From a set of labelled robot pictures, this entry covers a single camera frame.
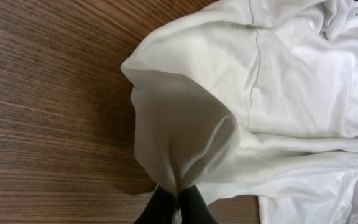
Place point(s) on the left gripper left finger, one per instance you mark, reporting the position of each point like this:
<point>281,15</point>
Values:
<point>162,208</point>

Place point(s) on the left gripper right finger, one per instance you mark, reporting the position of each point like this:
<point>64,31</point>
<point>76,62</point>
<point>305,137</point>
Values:
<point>193,208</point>

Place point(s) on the white polo shirt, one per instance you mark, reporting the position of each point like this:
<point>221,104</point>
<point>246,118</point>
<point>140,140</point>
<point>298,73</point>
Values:
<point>250,97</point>

